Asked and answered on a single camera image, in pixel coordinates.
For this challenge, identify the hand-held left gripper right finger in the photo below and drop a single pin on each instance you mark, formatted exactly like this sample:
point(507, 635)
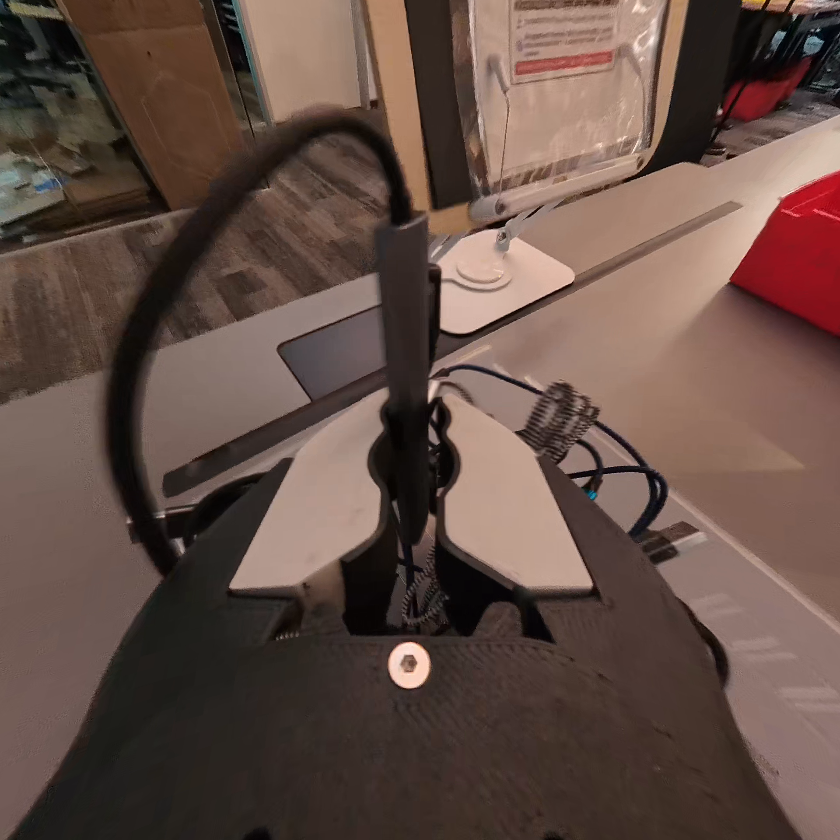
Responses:
point(505, 512)

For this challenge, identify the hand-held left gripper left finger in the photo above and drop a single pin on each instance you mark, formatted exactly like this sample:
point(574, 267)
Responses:
point(315, 505)

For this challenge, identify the clear plastic bin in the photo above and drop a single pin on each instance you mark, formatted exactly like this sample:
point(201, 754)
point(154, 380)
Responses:
point(722, 610)

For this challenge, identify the red plastic bin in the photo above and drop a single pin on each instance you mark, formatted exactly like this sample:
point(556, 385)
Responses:
point(794, 262)

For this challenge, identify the white tablet stand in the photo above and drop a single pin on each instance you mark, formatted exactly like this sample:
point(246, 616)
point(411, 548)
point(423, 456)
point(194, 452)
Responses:
point(525, 289)

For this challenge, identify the wooden sign board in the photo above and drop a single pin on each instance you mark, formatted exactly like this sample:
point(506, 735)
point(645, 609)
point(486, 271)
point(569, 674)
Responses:
point(564, 98)

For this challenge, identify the large cardboard box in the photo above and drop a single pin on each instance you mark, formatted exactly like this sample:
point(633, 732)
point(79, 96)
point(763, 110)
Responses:
point(164, 98)

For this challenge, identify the red floor bin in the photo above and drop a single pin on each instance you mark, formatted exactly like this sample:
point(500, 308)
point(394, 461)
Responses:
point(768, 92)

